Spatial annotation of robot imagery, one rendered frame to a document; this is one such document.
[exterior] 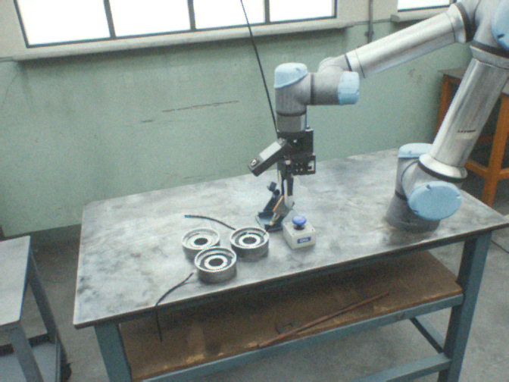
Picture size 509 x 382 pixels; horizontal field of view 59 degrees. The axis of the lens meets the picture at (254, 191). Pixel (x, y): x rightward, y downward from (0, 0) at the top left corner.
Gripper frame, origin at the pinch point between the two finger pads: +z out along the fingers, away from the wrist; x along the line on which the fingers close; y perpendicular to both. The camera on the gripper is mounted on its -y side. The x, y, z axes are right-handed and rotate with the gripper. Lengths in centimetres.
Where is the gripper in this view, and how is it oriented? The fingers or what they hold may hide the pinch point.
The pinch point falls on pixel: (285, 201)
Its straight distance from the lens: 119.1
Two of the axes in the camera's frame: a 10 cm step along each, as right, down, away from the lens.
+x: -2.4, -4.4, 8.7
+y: 9.7, -1.6, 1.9
